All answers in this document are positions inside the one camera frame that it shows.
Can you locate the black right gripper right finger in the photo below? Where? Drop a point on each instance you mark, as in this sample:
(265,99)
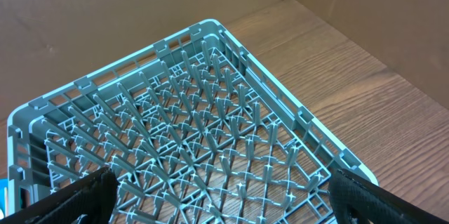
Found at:
(357,200)

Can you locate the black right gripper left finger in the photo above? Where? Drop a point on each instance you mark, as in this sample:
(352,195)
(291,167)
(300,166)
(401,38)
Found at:
(89,200)

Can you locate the grey dishwasher rack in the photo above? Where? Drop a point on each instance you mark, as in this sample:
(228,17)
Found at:
(195,128)

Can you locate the teal plastic tray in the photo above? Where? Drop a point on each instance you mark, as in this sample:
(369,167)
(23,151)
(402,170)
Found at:
(4,197)

